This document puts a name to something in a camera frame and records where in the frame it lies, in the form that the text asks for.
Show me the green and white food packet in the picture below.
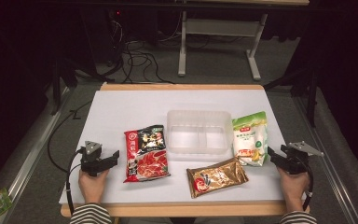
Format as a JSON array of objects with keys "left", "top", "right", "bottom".
[{"left": 231, "top": 111, "right": 269, "bottom": 167}]

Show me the black stand with legs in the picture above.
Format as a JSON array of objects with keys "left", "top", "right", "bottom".
[
  {"left": 262, "top": 66, "right": 321, "bottom": 129},
  {"left": 48, "top": 55, "right": 107, "bottom": 117}
]

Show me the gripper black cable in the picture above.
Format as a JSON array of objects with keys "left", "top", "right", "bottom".
[
  {"left": 300, "top": 160, "right": 315, "bottom": 213},
  {"left": 65, "top": 148, "right": 86, "bottom": 217}
]

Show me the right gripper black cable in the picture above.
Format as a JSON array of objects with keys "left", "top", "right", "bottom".
[{"left": 300, "top": 160, "right": 315, "bottom": 213}]

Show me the person's left hand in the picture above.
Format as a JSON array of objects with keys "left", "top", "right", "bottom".
[{"left": 77, "top": 168, "right": 110, "bottom": 205}]

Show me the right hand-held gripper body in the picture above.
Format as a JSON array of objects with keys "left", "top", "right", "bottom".
[{"left": 281, "top": 140, "right": 324, "bottom": 175}]

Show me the gold foil packet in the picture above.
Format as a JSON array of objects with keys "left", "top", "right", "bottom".
[{"left": 186, "top": 157, "right": 250, "bottom": 200}]

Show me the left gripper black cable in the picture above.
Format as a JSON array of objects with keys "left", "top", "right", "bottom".
[{"left": 65, "top": 148, "right": 86, "bottom": 217}]

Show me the red and black food packet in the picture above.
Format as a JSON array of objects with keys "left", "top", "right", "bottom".
[{"left": 123, "top": 124, "right": 172, "bottom": 184}]

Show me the clear plastic container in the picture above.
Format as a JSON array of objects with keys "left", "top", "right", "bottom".
[{"left": 166, "top": 109, "right": 234, "bottom": 155}]

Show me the black computer tower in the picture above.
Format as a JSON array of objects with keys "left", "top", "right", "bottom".
[{"left": 83, "top": 7, "right": 129, "bottom": 64}]

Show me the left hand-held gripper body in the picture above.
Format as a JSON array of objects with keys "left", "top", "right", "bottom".
[{"left": 80, "top": 140, "right": 110, "bottom": 177}]

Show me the person's right hand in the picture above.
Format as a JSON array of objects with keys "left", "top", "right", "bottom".
[{"left": 276, "top": 167, "right": 310, "bottom": 203}]

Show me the white metal desk frame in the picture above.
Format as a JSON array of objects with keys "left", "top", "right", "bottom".
[{"left": 177, "top": 0, "right": 310, "bottom": 82}]

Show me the tangle of black floor cables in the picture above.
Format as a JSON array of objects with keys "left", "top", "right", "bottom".
[{"left": 105, "top": 18, "right": 175, "bottom": 86}]

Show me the metal floor rail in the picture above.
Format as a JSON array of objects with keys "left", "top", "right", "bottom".
[
  {"left": 294, "top": 95, "right": 358, "bottom": 224},
  {"left": 0, "top": 87, "right": 73, "bottom": 224}
]

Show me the long black floor cable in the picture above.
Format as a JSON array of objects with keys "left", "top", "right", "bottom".
[{"left": 47, "top": 99, "right": 93, "bottom": 174}]

